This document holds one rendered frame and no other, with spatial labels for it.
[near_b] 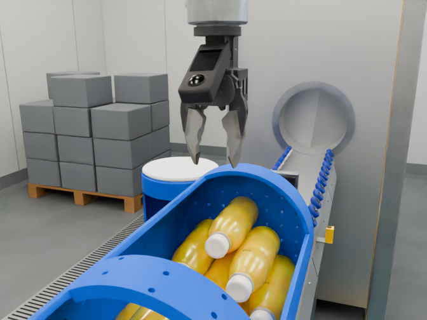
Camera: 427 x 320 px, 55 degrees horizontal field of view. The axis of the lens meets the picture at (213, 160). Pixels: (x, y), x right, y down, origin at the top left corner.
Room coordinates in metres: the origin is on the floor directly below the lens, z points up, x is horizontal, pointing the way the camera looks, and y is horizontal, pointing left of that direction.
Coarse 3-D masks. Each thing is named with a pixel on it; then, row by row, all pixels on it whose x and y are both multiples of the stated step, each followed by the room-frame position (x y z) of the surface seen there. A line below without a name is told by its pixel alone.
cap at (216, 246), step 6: (216, 234) 0.63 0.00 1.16; (210, 240) 0.61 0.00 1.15; (216, 240) 0.61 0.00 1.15; (222, 240) 0.61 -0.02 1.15; (210, 246) 0.61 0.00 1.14; (216, 246) 0.61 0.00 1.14; (222, 246) 0.61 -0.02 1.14; (228, 246) 0.62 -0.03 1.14; (210, 252) 0.61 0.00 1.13; (216, 252) 0.61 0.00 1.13; (222, 252) 0.61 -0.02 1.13; (216, 258) 0.61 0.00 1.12
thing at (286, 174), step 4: (276, 172) 1.21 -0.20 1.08; (280, 172) 1.21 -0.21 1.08; (284, 172) 1.21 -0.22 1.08; (288, 172) 1.21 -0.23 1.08; (292, 172) 1.21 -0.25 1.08; (284, 176) 1.19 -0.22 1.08; (288, 176) 1.19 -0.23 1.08; (292, 176) 1.19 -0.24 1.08; (296, 176) 1.18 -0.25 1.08; (288, 180) 1.17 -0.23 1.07; (292, 180) 1.17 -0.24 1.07; (296, 180) 1.18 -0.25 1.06; (292, 184) 1.17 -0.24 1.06; (296, 184) 1.18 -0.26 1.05; (296, 188) 1.18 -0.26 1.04
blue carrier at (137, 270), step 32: (192, 192) 0.82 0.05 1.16; (224, 192) 0.80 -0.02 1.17; (256, 192) 0.77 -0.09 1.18; (288, 192) 0.71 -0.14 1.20; (160, 224) 0.69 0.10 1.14; (192, 224) 0.82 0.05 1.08; (256, 224) 0.77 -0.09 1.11; (288, 224) 0.75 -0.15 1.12; (128, 256) 0.42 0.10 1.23; (160, 256) 0.71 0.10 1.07; (288, 256) 0.75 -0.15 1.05; (96, 288) 0.36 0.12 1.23; (128, 288) 0.35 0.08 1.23; (160, 288) 0.35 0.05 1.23; (192, 288) 0.37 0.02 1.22
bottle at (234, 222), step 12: (228, 204) 0.74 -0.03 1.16; (240, 204) 0.73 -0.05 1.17; (252, 204) 0.75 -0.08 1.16; (228, 216) 0.67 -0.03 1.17; (240, 216) 0.69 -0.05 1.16; (252, 216) 0.72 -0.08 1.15; (216, 228) 0.64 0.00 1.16; (228, 228) 0.64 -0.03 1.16; (240, 228) 0.65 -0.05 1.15; (228, 240) 0.63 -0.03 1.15; (240, 240) 0.65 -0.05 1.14; (228, 252) 0.64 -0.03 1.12
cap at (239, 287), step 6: (234, 276) 0.56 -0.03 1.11; (240, 276) 0.56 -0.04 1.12; (228, 282) 0.56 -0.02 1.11; (234, 282) 0.55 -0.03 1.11; (240, 282) 0.55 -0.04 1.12; (246, 282) 0.55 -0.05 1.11; (228, 288) 0.55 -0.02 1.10; (234, 288) 0.55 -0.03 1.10; (240, 288) 0.55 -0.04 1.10; (246, 288) 0.54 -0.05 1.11; (228, 294) 0.55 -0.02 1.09; (234, 294) 0.55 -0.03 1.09; (240, 294) 0.55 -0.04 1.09; (246, 294) 0.54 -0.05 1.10; (240, 300) 0.54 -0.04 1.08; (246, 300) 0.54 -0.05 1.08
